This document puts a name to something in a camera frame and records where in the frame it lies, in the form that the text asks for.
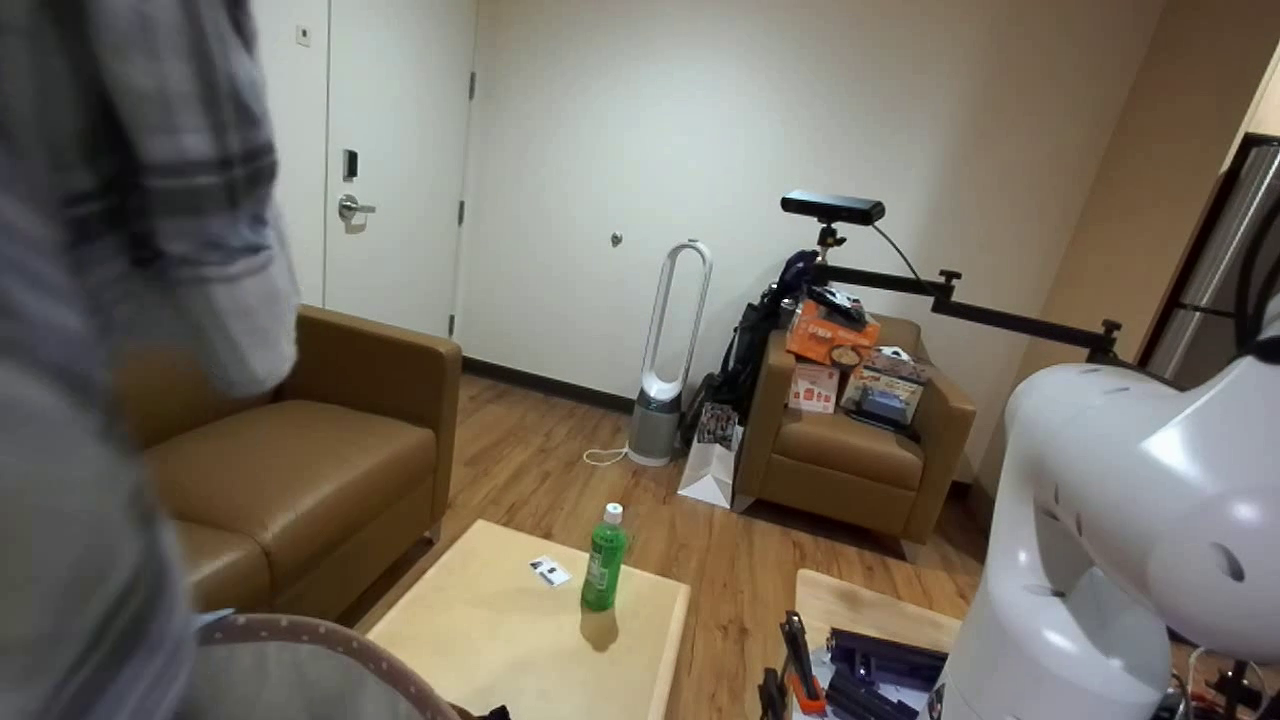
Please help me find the grey plaid cloth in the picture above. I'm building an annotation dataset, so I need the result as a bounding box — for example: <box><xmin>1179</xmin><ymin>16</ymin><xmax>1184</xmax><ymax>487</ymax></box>
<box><xmin>0</xmin><ymin>0</ymin><xmax>305</xmax><ymax>720</ymax></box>

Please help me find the white paper bag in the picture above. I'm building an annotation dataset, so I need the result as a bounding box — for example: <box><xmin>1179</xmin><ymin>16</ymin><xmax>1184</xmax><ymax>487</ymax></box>
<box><xmin>671</xmin><ymin>396</ymin><xmax>749</xmax><ymax>513</ymax></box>

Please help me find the white bladeless tower fan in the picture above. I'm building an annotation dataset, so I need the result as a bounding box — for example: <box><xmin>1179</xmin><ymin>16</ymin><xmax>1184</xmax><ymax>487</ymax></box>
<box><xmin>620</xmin><ymin>236</ymin><xmax>714</xmax><ymax>473</ymax></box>

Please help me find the red and white box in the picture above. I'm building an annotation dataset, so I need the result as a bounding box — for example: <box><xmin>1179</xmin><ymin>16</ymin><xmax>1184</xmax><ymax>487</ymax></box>
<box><xmin>783</xmin><ymin>358</ymin><xmax>842</xmax><ymax>419</ymax></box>

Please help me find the orange package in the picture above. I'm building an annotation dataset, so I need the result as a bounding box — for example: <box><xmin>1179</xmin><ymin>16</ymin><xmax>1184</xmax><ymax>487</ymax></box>
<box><xmin>780</xmin><ymin>294</ymin><xmax>886</xmax><ymax>370</ymax></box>

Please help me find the green plastic bottle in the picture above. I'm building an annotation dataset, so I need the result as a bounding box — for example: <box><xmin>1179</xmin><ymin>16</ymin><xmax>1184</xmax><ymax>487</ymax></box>
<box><xmin>574</xmin><ymin>501</ymin><xmax>630</xmax><ymax>617</ymax></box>

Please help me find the brown leather armchair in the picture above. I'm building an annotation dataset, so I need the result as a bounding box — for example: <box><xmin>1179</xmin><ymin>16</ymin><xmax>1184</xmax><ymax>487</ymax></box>
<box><xmin>730</xmin><ymin>312</ymin><xmax>980</xmax><ymax>548</ymax></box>

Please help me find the small white card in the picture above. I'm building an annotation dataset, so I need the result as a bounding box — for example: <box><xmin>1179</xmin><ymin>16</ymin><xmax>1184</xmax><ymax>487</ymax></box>
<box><xmin>524</xmin><ymin>555</ymin><xmax>574</xmax><ymax>592</ymax></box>

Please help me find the grey printed box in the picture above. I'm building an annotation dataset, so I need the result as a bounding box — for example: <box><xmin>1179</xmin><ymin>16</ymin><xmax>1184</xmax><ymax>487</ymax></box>
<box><xmin>838</xmin><ymin>365</ymin><xmax>932</xmax><ymax>433</ymax></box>

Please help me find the light wooden coffee table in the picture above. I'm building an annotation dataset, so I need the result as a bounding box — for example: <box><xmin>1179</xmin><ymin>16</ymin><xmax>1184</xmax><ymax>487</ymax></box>
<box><xmin>364</xmin><ymin>516</ymin><xmax>696</xmax><ymax>720</ymax></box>

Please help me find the white door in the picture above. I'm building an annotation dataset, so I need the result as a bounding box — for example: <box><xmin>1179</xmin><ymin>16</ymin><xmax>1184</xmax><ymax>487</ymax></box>
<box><xmin>250</xmin><ymin>0</ymin><xmax>481</xmax><ymax>339</ymax></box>

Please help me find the light wooden side table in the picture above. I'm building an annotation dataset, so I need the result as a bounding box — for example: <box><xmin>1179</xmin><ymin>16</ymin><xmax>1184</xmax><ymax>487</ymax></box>
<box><xmin>783</xmin><ymin>563</ymin><xmax>967</xmax><ymax>720</ymax></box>

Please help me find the black and red hand tool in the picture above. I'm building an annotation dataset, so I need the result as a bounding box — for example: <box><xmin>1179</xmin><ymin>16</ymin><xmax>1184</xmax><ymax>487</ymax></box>
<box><xmin>776</xmin><ymin>606</ymin><xmax>831</xmax><ymax>720</ymax></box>

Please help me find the brown leather sofa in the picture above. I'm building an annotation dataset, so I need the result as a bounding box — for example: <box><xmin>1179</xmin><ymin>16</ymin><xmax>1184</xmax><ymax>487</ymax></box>
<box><xmin>110</xmin><ymin>304</ymin><xmax>468</xmax><ymax>622</ymax></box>

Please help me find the dark tool tray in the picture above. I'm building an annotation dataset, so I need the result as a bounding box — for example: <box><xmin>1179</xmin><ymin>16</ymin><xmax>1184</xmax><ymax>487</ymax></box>
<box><xmin>819</xmin><ymin>627</ymin><xmax>952</xmax><ymax>720</ymax></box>

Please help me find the dark framed panel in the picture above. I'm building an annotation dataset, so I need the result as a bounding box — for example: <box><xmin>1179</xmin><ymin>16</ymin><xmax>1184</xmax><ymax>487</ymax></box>
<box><xmin>1139</xmin><ymin>128</ymin><xmax>1280</xmax><ymax>392</ymax></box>

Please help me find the white power cord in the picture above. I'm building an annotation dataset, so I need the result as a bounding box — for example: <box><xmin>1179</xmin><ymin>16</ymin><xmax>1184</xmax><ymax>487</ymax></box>
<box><xmin>579</xmin><ymin>439</ymin><xmax>641</xmax><ymax>473</ymax></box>

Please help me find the black camera stand base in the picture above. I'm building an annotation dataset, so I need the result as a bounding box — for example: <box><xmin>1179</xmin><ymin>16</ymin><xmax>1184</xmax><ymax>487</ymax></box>
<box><xmin>714</xmin><ymin>245</ymin><xmax>835</xmax><ymax>419</ymax></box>

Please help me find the black bar-shaped camera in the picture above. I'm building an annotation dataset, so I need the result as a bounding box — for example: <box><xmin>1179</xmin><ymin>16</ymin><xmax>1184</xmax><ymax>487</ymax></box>
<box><xmin>776</xmin><ymin>186</ymin><xmax>886</xmax><ymax>227</ymax></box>

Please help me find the silver door handle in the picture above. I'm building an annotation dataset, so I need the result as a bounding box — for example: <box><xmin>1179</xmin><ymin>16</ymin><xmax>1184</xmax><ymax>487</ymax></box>
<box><xmin>332</xmin><ymin>190</ymin><xmax>380</xmax><ymax>236</ymax></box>

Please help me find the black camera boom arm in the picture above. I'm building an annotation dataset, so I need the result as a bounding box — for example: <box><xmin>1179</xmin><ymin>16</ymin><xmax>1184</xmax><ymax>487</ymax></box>
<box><xmin>810</xmin><ymin>220</ymin><xmax>1129</xmax><ymax>368</ymax></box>

